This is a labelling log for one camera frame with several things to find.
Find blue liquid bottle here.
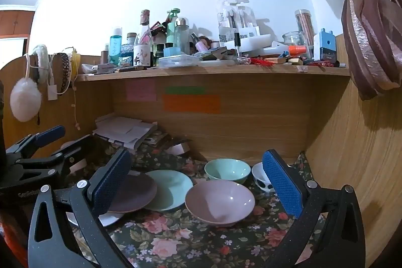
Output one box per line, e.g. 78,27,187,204
109,27,123,65

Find black capped nail polish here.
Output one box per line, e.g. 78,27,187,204
234,32,242,59

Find clear bottle with silver cap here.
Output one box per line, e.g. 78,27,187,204
174,17,190,55

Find dark floral tablecloth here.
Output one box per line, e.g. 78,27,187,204
63,139,327,268

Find green sticky note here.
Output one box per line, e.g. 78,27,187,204
165,86,206,95

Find small blue box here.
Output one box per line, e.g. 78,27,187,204
163,46,182,58

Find blue glass jar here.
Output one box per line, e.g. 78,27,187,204
120,32,137,66

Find white fluffy earmuffs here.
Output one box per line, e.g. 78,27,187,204
31,44,52,83

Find clear jar of pencils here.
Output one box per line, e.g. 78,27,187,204
294,9,316,49

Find round glass jar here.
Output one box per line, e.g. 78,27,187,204
282,31,311,55

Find clear bottle with pink label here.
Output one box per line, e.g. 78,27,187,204
133,10,154,68

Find white fluffy pompom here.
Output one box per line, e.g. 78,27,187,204
9,78,42,122

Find white black-spotted bowl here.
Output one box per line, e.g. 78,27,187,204
251,162,277,193

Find clear packaged brushes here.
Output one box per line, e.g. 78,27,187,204
217,0,261,39

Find clear plastic container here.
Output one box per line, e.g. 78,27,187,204
158,55,202,68

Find striped pink curtain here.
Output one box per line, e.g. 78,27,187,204
272,0,402,100

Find dark small bottle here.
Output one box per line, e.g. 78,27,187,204
155,43,165,67

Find orange sticky note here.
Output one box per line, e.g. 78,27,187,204
163,94,221,114

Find white plate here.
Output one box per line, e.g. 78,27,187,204
66,211,124,227

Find brown headband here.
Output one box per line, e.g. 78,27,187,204
52,53,72,96

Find white flat box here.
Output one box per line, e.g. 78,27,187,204
220,34,272,50

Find blue pencil sharpener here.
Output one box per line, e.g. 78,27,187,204
313,29,337,61

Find stack of papers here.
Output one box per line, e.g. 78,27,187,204
92,114,170,155

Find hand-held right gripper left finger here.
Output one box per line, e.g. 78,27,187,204
28,148,132,268

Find green pump bottle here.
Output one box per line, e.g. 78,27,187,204
166,8,181,45

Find green plate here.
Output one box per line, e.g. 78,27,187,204
143,170,194,212

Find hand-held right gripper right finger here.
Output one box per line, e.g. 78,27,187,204
262,149,366,268

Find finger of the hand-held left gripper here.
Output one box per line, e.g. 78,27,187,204
52,134,105,181
6,125,66,159

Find green bowl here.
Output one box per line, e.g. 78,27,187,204
204,159,252,184

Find pink sticky note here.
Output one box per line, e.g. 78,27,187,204
126,80,157,101

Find wooden cabinet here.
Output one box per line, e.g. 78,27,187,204
0,5,36,38

